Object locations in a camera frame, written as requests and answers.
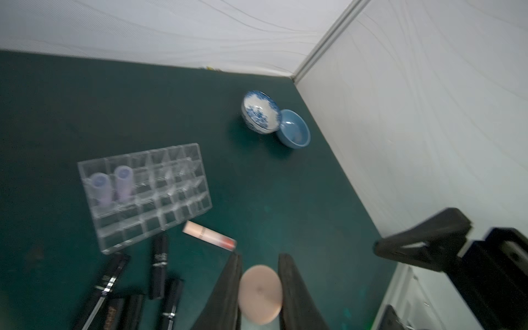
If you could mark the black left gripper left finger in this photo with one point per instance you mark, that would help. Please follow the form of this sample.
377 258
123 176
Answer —
222 308

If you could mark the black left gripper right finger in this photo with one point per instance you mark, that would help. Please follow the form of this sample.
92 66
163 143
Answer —
299 310

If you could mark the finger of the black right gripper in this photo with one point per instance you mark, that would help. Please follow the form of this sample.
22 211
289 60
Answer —
390 320
433 244

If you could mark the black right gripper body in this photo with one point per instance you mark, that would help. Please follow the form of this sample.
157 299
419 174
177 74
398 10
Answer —
491 277

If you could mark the pale pink lipstick tube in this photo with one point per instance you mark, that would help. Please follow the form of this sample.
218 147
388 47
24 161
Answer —
260 296

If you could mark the pink lip gloss tube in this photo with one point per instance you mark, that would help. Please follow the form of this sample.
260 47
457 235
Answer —
209 236

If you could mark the lilac lipstick tube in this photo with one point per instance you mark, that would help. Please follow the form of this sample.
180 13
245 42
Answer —
124 181
101 188

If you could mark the clear acrylic lipstick organizer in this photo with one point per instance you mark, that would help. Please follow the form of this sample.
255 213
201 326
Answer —
170 187

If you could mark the black lipstick tube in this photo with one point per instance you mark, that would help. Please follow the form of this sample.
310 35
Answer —
133 312
159 263
113 314
102 289
173 296

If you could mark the light blue bowl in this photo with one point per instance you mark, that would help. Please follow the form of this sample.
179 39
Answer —
293 131

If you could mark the blue white porcelain bowl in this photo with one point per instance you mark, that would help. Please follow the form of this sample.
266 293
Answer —
260 113

